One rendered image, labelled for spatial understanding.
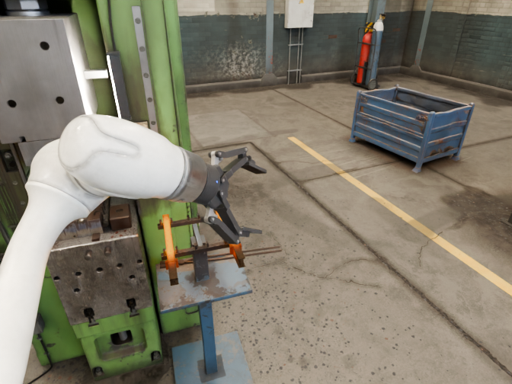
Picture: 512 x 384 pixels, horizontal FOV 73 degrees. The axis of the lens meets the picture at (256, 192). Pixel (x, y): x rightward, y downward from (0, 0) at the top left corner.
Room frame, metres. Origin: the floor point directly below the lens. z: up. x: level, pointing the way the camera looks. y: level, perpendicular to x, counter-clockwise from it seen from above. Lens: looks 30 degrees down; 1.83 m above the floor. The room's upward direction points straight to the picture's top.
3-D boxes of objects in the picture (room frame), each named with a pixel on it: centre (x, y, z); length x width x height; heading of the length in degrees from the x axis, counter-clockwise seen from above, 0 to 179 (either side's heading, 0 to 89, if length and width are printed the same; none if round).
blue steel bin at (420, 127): (4.38, -1.96, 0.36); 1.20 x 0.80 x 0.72; 29
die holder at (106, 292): (1.44, 0.79, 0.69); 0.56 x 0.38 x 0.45; 18
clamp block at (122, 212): (1.33, 0.62, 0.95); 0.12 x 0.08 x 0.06; 18
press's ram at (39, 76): (1.43, 0.80, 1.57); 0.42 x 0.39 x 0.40; 18
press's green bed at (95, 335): (1.44, 0.79, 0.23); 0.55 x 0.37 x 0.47; 18
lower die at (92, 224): (1.41, 0.84, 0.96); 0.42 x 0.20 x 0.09; 18
